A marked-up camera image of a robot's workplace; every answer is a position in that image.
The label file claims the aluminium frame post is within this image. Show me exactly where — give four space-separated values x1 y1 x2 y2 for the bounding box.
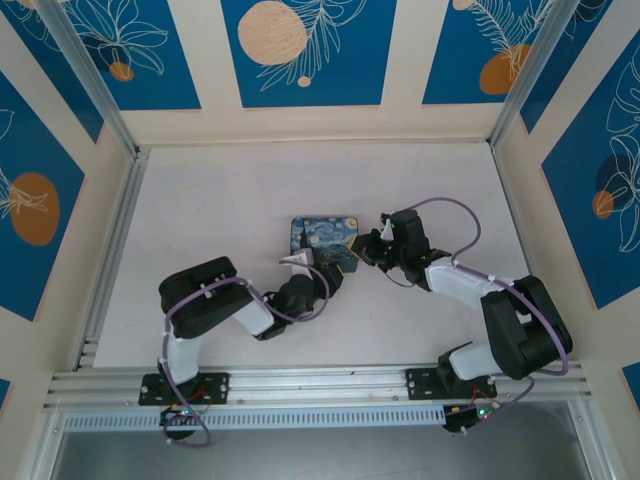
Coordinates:
35 0 140 157
488 0 575 149

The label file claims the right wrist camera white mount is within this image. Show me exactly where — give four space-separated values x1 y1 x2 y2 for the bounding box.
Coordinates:
377 212 397 244

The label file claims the grey metal shelf sheet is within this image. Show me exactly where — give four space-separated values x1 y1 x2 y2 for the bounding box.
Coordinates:
47 399 596 480

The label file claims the aluminium mounting rail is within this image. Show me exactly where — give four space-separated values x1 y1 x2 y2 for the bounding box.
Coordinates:
42 359 595 412

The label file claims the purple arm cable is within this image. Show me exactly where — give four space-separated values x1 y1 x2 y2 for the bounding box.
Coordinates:
383 197 572 437
158 262 332 447

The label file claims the blue floral wall panel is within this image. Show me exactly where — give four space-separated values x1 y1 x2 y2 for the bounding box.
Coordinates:
220 0 399 109
541 47 640 312
0 68 87 322
421 0 557 107
47 0 203 112

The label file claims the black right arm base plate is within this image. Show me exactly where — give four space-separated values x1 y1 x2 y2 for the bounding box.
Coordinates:
404 367 499 402

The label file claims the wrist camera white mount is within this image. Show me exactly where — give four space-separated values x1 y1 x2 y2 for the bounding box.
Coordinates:
277 248 315 267
377 212 397 244

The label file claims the aluminium table side rail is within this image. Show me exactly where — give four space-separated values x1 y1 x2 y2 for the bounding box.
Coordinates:
489 143 565 362
73 147 151 372

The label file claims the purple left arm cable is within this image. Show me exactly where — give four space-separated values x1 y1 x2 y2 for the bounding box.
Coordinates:
158 262 332 447

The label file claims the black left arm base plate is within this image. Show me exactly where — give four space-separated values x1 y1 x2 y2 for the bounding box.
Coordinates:
138 371 231 407

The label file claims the grey slotted cable duct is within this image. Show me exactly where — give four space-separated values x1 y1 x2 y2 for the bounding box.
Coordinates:
62 405 449 433

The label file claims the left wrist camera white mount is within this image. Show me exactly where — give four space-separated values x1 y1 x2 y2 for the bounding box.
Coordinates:
277 248 315 267

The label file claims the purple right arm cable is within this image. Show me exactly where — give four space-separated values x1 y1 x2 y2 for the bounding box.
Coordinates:
383 197 572 437

